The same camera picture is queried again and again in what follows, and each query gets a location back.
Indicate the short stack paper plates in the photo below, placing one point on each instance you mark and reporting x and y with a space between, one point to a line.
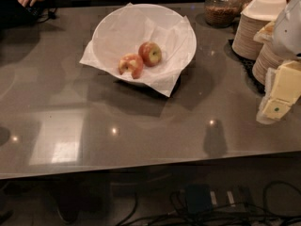
265 60

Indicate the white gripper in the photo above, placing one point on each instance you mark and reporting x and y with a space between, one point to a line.
289 32

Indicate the whole red apple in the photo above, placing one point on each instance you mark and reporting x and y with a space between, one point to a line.
151 53

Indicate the tall stack paper plates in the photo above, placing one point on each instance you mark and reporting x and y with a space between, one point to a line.
244 44

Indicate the white foam container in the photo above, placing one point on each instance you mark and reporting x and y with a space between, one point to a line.
264 10

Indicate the black power adapter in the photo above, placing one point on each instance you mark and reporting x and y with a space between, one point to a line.
198 198

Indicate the white bowl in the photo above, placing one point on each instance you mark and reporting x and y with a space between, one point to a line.
119 32

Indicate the black laptop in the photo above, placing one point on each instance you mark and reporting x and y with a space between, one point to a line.
12 13

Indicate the bitten red apple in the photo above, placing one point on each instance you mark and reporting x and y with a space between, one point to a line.
131 63

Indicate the glass jar with grains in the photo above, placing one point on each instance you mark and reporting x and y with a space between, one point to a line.
221 13

